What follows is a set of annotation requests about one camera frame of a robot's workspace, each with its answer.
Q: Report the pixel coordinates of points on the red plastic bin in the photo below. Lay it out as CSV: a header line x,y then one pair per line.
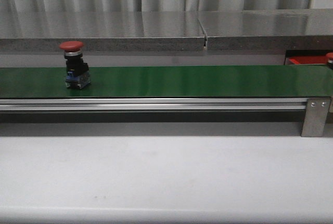
x,y
308,60

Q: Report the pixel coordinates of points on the red push button spare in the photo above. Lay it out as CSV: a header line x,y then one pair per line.
x,y
77,70

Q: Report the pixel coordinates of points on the left steel counter top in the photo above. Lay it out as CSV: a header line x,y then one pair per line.
x,y
101,31

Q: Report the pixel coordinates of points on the red mushroom push button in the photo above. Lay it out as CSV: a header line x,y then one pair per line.
x,y
329,57

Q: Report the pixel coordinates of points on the steel conveyor support bracket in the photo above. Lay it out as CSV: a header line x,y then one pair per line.
x,y
315,117

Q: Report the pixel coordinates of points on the right steel counter top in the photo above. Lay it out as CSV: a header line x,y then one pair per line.
x,y
283,29

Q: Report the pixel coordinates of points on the steel counter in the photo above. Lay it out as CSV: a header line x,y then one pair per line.
x,y
101,31
283,29

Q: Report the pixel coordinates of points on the green conveyor belt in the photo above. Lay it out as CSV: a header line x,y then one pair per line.
x,y
236,81

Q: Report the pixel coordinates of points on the aluminium conveyor side rail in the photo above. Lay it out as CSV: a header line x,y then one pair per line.
x,y
158,104

